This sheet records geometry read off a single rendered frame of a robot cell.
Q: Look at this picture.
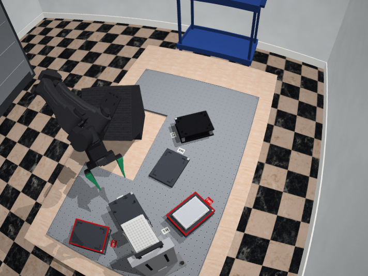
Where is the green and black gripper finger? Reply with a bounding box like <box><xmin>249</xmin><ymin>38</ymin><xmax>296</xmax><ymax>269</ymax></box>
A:
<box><xmin>85</xmin><ymin>171</ymin><xmax>101</xmax><ymax>190</ymax></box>
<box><xmin>116</xmin><ymin>157</ymin><xmax>125</xmax><ymax>177</ymax></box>

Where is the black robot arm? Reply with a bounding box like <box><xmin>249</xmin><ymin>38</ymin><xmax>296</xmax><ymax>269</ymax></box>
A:
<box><xmin>30</xmin><ymin>69</ymin><xmax>121</xmax><ymax>167</ymax></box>

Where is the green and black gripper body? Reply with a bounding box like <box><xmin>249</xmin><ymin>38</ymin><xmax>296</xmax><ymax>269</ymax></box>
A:
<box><xmin>84</xmin><ymin>140</ymin><xmax>122</xmax><ymax>175</ymax></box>

